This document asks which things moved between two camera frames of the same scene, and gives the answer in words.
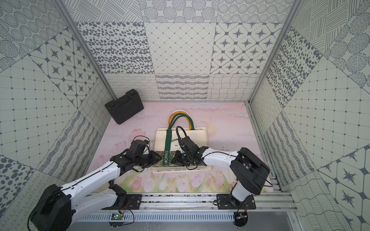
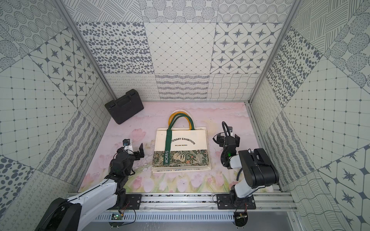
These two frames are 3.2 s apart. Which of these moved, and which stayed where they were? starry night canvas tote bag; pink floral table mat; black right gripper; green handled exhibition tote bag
Moved: black right gripper
Stayed: starry night canvas tote bag; green handled exhibition tote bag; pink floral table mat
